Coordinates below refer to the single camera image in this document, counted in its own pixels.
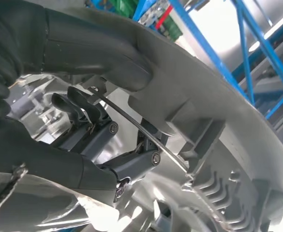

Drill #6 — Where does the blue steel shelf rack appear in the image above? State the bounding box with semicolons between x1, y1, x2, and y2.
91;0;283;121

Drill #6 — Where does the red floor tape line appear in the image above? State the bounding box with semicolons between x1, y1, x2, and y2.
155;4;174;30

